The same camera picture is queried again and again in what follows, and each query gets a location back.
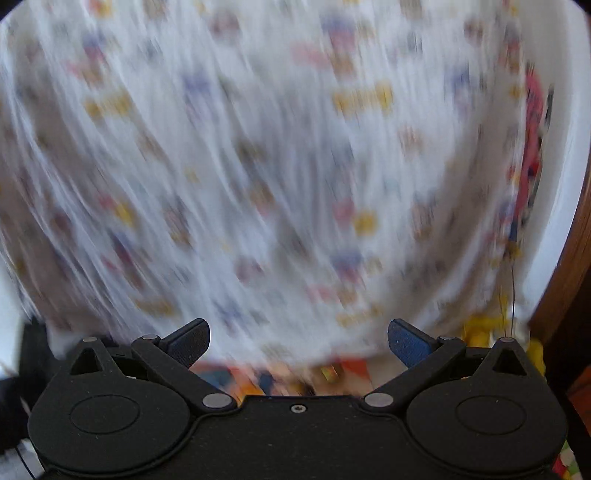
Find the yellow plastic bowl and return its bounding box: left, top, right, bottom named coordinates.
left=461, top=314, right=546, bottom=376

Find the colourful cartoon table mat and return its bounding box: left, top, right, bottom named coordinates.
left=190, top=357, right=405, bottom=402

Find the white cartoon print cloth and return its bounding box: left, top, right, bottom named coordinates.
left=1, top=1, right=528, bottom=366

